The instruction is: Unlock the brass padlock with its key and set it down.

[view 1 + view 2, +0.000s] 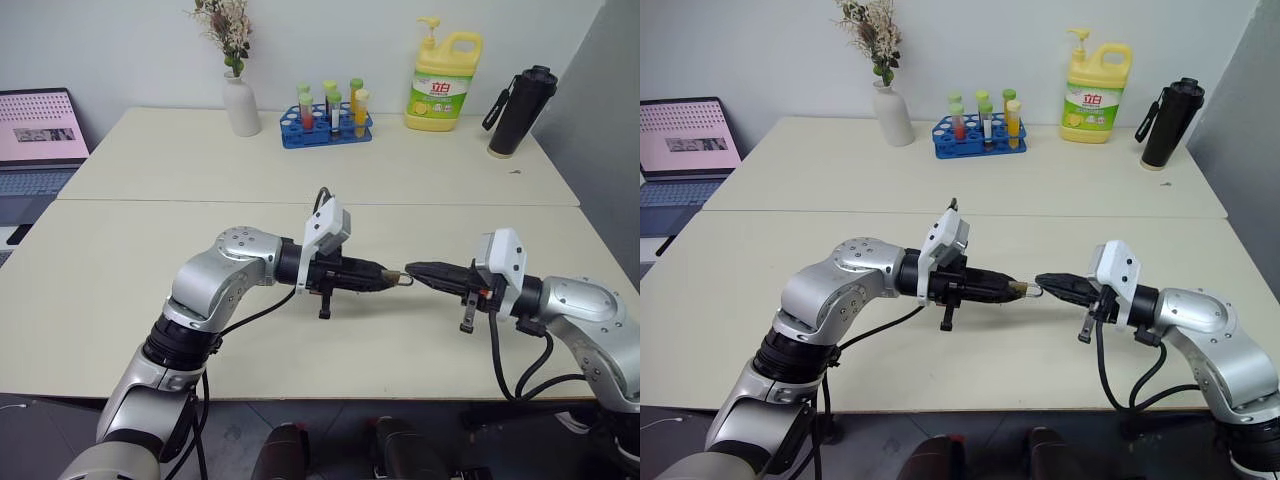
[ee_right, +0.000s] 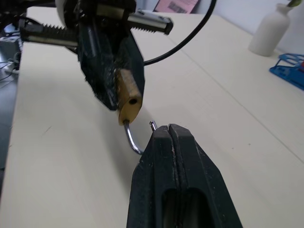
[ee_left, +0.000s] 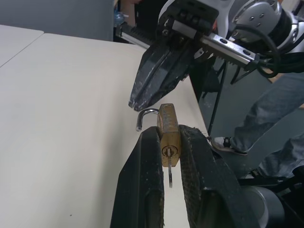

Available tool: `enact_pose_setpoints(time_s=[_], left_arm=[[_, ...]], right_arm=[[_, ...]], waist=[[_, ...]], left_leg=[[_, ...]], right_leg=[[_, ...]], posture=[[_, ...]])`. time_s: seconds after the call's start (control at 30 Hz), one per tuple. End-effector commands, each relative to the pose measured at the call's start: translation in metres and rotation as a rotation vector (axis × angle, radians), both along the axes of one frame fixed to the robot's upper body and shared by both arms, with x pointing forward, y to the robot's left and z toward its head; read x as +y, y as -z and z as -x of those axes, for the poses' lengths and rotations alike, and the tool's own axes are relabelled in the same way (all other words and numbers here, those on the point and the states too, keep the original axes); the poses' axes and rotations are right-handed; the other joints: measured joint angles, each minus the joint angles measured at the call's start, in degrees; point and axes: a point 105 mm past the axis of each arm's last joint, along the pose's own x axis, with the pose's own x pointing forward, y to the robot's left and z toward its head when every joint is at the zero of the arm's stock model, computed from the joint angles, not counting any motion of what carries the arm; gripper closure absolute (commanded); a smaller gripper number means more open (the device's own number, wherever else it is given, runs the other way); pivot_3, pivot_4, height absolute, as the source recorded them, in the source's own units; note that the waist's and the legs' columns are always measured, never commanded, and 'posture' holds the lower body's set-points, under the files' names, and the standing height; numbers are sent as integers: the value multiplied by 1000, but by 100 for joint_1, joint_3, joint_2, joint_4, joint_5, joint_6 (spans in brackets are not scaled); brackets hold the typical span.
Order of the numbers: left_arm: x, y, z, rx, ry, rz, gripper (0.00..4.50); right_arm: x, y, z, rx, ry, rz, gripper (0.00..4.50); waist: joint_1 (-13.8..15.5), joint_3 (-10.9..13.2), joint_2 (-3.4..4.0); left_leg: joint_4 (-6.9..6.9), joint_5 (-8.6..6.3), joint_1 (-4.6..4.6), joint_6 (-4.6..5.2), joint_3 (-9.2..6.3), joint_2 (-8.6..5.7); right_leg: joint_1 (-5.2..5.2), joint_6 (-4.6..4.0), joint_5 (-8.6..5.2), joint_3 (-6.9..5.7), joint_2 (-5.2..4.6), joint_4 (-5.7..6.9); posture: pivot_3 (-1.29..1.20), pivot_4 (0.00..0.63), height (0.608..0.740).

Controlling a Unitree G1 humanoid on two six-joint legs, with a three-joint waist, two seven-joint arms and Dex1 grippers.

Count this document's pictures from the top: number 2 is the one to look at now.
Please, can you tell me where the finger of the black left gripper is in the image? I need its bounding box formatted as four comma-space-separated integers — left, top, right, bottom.
77, 22, 119, 112
113, 30, 146, 103

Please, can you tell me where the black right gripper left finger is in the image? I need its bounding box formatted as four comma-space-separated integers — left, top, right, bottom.
126, 125, 178, 228

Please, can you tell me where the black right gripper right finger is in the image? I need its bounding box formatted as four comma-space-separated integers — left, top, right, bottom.
168, 123, 243, 228

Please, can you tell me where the brass padlock with steel shackle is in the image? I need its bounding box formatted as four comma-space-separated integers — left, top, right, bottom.
114, 68, 158, 155

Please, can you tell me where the pink printed paper sheet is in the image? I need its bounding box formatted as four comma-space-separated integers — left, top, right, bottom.
152, 0, 199, 14

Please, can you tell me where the grey device box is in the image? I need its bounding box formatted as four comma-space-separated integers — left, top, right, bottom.
0, 35, 22, 63

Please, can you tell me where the blue plastic rack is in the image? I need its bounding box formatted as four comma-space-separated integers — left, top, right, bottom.
269, 53, 304, 91

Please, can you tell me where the white bottle vase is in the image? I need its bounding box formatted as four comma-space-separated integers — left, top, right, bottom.
248, 3, 292, 57

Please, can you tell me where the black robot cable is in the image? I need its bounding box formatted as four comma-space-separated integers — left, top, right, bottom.
143, 0, 218, 66

